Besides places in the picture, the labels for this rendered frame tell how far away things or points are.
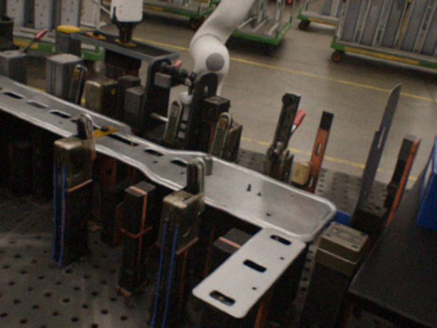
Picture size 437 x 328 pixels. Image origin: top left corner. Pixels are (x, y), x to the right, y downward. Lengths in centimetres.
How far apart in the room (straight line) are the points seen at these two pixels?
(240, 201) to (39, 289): 54
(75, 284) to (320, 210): 64
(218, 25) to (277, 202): 84
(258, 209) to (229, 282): 29
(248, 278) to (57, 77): 103
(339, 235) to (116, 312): 57
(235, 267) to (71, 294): 51
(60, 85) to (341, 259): 109
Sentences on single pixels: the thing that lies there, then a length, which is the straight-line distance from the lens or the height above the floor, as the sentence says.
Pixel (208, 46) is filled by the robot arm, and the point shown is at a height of 120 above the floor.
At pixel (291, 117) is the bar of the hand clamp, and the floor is 116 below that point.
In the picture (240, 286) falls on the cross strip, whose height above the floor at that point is 100.
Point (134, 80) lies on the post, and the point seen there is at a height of 110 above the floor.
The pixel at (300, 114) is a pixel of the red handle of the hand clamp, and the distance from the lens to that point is 140.
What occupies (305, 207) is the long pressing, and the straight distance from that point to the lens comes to 122.
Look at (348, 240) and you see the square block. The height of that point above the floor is 106.
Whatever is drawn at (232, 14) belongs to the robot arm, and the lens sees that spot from 181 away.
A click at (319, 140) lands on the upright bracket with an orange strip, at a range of 129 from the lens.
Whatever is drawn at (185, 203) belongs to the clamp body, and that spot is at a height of 104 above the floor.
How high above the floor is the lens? 156
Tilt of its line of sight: 24 degrees down
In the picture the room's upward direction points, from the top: 9 degrees clockwise
